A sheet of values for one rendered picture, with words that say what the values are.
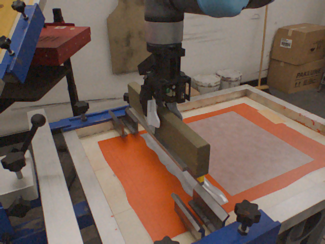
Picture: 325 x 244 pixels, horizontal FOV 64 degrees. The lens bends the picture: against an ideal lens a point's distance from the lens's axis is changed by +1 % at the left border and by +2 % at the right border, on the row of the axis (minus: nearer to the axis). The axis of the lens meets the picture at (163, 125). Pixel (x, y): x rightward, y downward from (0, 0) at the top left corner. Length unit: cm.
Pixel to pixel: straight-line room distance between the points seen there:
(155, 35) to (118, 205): 37
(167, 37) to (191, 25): 253
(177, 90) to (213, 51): 277
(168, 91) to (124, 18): 211
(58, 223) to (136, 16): 232
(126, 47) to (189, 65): 85
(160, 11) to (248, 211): 38
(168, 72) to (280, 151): 47
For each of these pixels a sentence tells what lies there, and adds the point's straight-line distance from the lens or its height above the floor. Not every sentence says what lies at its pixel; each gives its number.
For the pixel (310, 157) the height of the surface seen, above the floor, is 96.
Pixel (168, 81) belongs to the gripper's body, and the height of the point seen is 123.
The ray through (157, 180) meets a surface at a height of 96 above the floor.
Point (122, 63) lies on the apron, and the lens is 266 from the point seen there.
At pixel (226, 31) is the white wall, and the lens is 335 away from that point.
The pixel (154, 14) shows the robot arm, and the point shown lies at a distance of 50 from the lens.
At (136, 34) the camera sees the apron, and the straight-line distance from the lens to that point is 268.
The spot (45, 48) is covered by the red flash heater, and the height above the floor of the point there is 110.
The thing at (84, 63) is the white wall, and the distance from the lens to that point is 263.
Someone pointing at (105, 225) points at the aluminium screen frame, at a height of 99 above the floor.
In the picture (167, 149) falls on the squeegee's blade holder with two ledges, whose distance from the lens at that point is 57.
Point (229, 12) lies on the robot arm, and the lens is 42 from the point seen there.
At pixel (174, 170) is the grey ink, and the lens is 70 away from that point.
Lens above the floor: 141
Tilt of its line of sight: 31 degrees down
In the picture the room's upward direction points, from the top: straight up
